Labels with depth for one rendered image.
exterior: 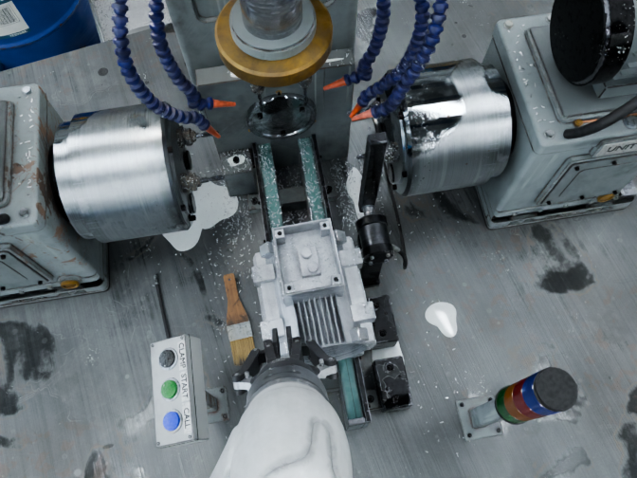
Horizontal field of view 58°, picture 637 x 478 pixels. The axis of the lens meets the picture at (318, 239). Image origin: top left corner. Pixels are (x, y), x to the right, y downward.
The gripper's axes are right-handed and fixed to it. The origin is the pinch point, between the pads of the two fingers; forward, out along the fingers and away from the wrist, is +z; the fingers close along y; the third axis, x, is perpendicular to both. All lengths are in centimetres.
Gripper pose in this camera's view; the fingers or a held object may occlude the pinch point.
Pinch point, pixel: (282, 343)
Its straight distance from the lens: 85.2
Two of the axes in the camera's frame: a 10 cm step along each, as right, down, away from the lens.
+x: 1.4, 9.8, 1.4
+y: -9.9, 1.5, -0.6
